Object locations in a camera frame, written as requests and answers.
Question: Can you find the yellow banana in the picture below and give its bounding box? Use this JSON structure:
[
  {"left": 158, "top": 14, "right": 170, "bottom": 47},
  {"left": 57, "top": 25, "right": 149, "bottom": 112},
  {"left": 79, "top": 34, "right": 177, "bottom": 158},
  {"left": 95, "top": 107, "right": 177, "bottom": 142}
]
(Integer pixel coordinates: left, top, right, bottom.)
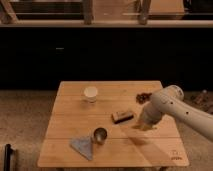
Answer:
[{"left": 132, "top": 125, "right": 157, "bottom": 130}]

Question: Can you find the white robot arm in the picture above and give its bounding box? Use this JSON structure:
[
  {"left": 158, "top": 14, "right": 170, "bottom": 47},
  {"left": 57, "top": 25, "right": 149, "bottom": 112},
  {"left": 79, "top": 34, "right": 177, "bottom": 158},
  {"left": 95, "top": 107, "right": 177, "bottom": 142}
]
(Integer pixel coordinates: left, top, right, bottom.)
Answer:
[{"left": 138, "top": 85, "right": 213, "bottom": 142}]

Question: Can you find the small metal cup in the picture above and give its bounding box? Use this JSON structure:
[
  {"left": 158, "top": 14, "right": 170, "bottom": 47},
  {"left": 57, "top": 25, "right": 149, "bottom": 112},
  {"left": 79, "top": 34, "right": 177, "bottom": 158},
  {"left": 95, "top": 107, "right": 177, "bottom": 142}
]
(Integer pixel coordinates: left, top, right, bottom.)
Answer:
[{"left": 93, "top": 127, "right": 107, "bottom": 144}]

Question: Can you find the white paper cup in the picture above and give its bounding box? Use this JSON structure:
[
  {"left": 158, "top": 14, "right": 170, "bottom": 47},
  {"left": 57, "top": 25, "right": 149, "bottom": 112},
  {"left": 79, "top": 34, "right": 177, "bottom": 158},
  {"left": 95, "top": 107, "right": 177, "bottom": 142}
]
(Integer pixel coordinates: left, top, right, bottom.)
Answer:
[{"left": 84, "top": 86, "right": 98, "bottom": 103}]

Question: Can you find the dark red grape bunch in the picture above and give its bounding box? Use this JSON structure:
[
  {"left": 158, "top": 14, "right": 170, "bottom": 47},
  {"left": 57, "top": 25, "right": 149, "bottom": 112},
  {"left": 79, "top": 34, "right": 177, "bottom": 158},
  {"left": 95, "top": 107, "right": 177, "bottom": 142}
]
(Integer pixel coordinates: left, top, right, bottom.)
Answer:
[{"left": 136, "top": 93, "right": 151, "bottom": 104}]

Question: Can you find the wooden block eraser brush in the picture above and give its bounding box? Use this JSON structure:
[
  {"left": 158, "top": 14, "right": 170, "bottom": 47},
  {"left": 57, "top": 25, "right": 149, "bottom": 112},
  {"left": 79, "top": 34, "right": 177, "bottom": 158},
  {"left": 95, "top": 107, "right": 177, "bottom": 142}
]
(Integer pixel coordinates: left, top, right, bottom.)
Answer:
[{"left": 112, "top": 111, "right": 134, "bottom": 124}]

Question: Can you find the wooden folding table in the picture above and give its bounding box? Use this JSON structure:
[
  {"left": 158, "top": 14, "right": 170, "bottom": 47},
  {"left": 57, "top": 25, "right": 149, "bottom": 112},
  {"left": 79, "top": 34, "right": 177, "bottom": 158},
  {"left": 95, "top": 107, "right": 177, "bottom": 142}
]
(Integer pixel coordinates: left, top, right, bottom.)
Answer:
[{"left": 38, "top": 81, "right": 189, "bottom": 168}]

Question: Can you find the grey folded cloth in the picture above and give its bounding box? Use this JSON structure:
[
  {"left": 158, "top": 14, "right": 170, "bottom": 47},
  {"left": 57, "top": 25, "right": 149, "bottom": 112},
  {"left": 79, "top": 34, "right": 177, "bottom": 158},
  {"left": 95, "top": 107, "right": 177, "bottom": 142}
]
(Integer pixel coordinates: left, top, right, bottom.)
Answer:
[{"left": 70, "top": 136, "right": 93, "bottom": 161}]

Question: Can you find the black object at floor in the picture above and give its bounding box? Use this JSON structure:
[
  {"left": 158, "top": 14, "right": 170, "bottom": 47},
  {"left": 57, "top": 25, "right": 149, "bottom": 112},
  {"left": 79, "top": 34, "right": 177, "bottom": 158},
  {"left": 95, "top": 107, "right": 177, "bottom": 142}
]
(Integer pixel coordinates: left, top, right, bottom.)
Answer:
[{"left": 3, "top": 144, "right": 15, "bottom": 171}]

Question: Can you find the wooden shelf rail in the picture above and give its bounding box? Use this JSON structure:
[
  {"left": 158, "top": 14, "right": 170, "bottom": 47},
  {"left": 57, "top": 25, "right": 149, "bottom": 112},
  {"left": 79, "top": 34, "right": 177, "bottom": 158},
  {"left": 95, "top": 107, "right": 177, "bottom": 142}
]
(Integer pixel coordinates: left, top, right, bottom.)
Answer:
[{"left": 0, "top": 0, "right": 213, "bottom": 29}]

